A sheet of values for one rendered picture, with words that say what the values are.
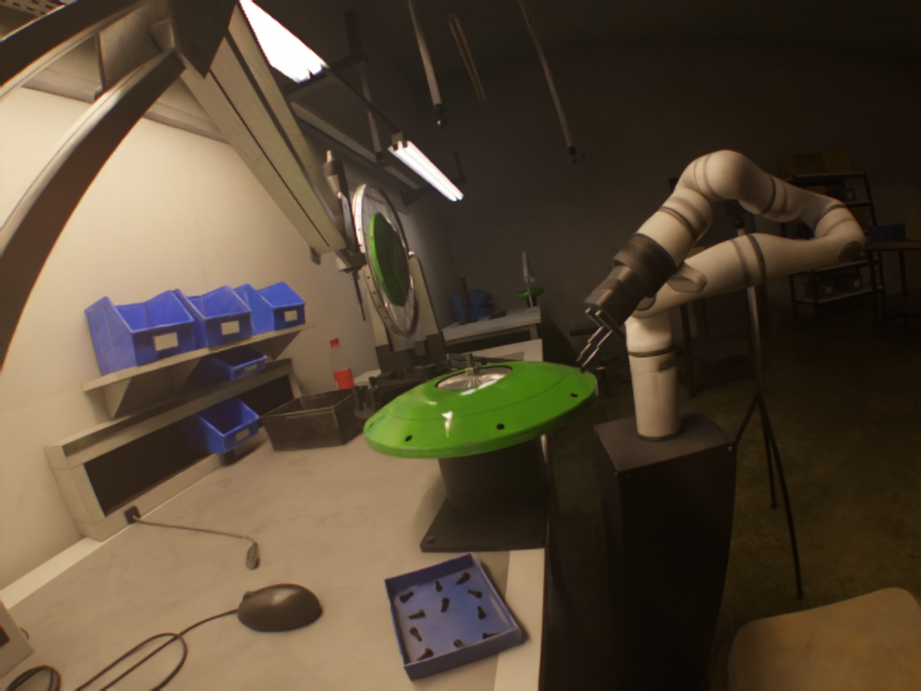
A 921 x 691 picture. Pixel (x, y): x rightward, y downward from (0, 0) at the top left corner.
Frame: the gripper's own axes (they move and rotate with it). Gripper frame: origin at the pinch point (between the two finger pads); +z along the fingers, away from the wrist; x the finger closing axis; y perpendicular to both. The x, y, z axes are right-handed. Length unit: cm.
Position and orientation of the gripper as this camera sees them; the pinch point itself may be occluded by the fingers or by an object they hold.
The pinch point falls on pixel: (580, 363)
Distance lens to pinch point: 54.4
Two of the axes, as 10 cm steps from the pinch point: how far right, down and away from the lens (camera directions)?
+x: -0.6, 1.4, -9.9
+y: -7.4, -6.7, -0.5
